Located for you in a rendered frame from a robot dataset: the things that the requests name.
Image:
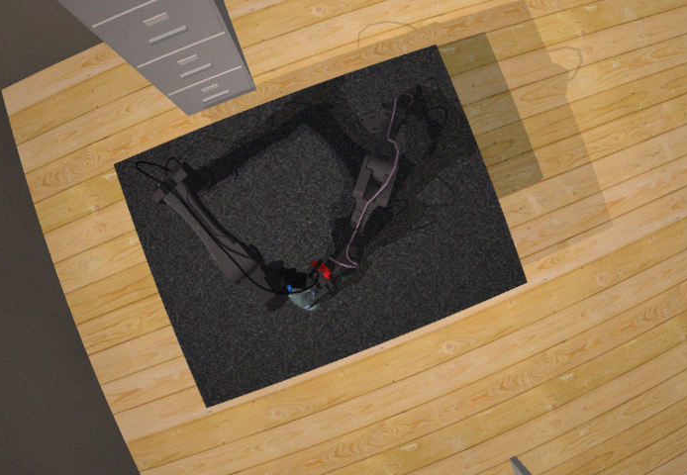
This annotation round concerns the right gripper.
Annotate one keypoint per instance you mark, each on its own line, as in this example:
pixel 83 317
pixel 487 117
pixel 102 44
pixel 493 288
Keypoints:
pixel 286 277

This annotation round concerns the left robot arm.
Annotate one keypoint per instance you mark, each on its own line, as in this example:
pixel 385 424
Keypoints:
pixel 377 169

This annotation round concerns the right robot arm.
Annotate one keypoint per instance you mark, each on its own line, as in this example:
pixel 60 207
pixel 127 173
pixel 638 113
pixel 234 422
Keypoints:
pixel 184 199

